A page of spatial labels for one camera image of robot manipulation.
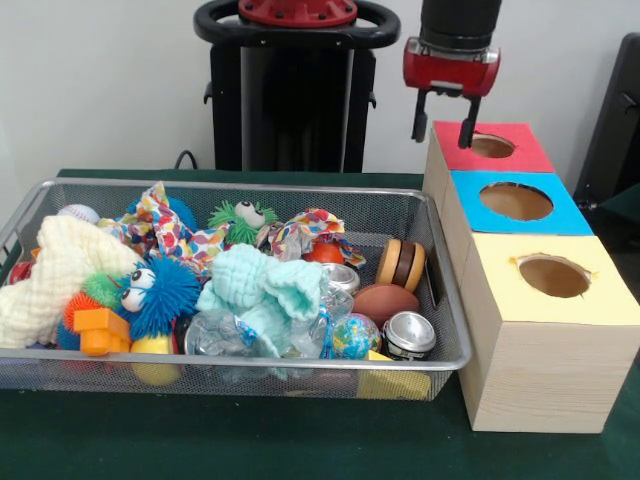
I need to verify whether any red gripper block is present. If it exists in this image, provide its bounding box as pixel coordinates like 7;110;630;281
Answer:
402;36;502;150

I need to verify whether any polka-dot fabric scrunchie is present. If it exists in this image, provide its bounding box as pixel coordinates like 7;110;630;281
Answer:
269;208;367;269

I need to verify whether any mint green waffle cloth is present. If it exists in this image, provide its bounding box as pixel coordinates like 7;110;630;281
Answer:
196;243;326;359

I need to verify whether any wooden box with three holes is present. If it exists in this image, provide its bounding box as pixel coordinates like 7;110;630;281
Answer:
422;119;630;434

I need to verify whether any wooden toy hamburger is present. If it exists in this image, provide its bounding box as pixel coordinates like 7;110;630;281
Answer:
375;238;427;294

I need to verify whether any black flat panel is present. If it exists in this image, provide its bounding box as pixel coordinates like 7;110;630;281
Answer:
573;32;640;204

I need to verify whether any brown toy football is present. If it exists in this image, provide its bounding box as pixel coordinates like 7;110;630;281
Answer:
352;283;420;329

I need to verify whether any dark green table cloth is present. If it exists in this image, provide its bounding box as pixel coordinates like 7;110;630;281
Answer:
602;182;640;214
0;168;640;480

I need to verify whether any green spiky ball with eyes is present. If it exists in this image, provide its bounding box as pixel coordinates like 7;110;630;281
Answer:
207;200;279;246

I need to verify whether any small globe ball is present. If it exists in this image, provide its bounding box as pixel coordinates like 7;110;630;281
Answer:
332;313;382;360

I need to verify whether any blue spiky rubber ball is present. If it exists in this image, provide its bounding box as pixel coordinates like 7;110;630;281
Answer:
117;257;201;341

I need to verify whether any cream waffle cloth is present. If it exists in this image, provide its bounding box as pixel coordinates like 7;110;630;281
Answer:
0;215;146;349

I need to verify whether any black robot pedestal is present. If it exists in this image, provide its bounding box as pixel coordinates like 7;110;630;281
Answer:
193;0;402;174

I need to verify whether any black cable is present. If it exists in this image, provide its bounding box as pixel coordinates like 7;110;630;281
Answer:
173;148;200;171

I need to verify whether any shallow wire mesh bin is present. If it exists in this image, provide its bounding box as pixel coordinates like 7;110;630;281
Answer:
0;178;472;401

